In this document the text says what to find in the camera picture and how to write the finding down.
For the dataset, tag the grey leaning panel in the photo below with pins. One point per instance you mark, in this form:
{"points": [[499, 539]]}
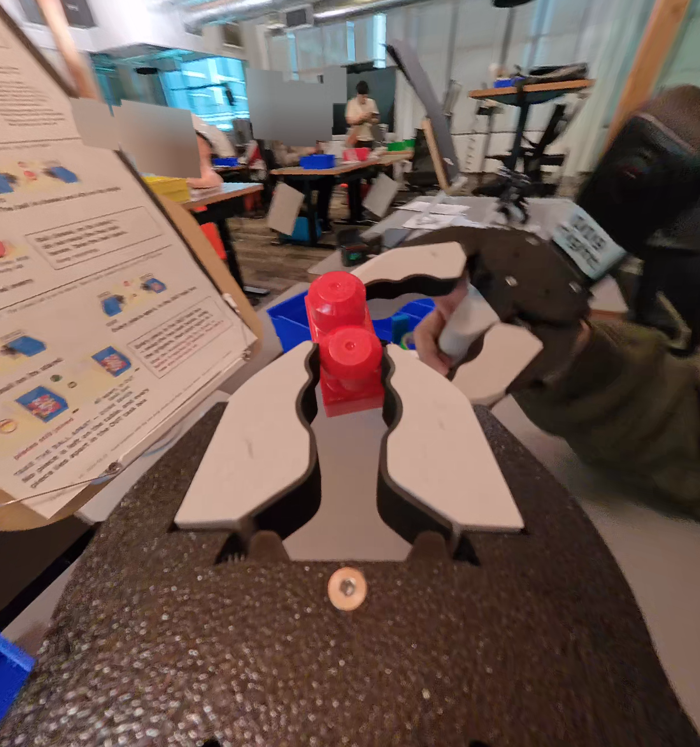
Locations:
{"points": [[425, 111]]}

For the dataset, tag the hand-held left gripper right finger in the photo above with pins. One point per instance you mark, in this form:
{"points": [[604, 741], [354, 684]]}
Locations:
{"points": [[443, 455]]}

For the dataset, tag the person's right forearm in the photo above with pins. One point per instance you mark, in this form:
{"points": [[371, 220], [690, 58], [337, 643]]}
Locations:
{"points": [[630, 408]]}

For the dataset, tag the loose paper sheets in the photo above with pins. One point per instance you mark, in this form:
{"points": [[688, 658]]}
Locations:
{"points": [[434, 211]]}

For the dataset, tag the small blue bin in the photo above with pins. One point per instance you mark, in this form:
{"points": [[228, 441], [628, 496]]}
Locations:
{"points": [[318, 162]]}

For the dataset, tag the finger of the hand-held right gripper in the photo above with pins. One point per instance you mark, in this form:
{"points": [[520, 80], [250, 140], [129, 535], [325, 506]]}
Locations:
{"points": [[414, 262], [501, 362]]}

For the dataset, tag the grey office desk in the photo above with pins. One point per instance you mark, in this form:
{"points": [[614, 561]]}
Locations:
{"points": [[338, 169], [221, 195]]}

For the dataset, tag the black standing desk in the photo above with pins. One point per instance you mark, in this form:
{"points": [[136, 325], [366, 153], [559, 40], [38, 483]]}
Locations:
{"points": [[531, 87]]}

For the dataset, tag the small yellow bin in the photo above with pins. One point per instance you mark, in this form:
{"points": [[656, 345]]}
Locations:
{"points": [[166, 188]]}

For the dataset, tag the red toy building block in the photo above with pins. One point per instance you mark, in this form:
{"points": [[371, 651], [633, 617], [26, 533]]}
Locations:
{"points": [[344, 350]]}

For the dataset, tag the small red bin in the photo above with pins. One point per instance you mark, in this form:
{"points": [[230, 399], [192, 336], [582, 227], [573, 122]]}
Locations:
{"points": [[355, 155]]}

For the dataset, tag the person's right hand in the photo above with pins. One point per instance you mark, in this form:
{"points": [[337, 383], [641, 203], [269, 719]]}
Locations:
{"points": [[428, 338]]}

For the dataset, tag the black power device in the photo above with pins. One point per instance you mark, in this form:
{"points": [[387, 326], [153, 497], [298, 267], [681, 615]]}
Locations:
{"points": [[358, 250]]}

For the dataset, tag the slim wooden pillar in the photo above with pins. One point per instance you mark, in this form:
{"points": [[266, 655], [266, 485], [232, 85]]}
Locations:
{"points": [[647, 64]]}

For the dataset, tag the instruction sheet on board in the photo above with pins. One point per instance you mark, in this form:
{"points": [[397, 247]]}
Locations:
{"points": [[210, 262]]}

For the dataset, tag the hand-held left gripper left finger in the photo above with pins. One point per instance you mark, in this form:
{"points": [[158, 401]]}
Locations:
{"points": [[250, 455]]}

